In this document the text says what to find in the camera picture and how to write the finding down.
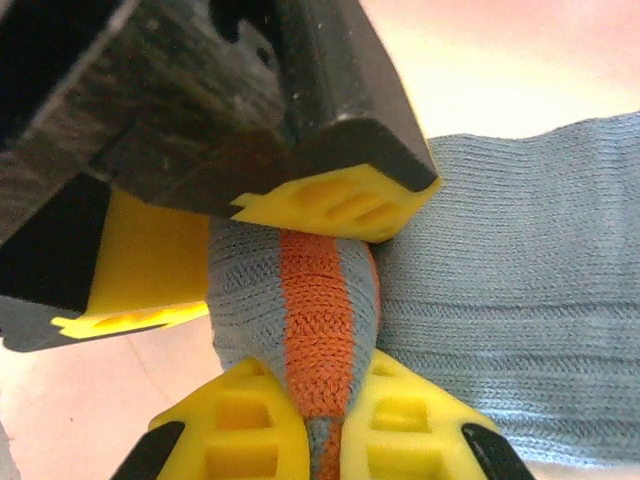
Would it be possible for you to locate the grey-blue sock with green toe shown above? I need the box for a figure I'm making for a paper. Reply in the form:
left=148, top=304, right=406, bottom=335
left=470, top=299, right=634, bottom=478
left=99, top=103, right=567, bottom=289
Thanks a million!
left=205, top=109, right=640, bottom=480

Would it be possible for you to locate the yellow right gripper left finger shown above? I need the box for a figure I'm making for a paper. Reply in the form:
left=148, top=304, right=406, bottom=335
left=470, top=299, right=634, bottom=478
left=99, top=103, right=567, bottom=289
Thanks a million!
left=117, top=357, right=314, bottom=480

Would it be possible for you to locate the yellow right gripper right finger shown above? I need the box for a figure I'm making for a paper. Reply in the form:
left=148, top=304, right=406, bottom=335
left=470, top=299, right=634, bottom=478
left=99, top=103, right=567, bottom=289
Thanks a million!
left=342, top=348, right=539, bottom=480

